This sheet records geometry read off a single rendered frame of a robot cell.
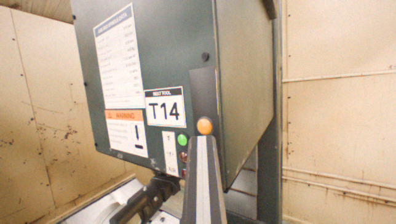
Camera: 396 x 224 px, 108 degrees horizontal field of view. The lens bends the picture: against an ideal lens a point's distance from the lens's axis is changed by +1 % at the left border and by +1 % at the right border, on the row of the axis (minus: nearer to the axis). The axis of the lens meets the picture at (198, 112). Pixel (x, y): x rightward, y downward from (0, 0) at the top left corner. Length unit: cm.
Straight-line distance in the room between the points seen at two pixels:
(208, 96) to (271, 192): 91
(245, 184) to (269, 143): 29
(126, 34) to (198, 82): 20
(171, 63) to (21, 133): 126
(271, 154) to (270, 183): 18
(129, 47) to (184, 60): 14
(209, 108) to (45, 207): 147
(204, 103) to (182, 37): 11
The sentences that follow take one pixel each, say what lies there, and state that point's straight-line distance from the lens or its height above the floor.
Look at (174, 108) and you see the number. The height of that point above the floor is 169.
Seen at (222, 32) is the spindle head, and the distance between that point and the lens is 24.
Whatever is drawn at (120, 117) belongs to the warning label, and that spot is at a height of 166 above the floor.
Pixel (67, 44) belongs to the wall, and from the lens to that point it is 155.
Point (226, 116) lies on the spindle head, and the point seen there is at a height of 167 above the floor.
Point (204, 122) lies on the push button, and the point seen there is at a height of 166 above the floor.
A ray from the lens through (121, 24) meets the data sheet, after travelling 38.
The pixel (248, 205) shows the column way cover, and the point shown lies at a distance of 113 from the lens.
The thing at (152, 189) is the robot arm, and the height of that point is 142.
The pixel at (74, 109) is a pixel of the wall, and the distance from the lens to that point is 148.
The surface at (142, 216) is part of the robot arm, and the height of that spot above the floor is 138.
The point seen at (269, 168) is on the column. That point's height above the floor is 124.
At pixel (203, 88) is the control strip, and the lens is 22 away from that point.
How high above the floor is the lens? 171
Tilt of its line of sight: 8 degrees down
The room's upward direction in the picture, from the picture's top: 5 degrees counter-clockwise
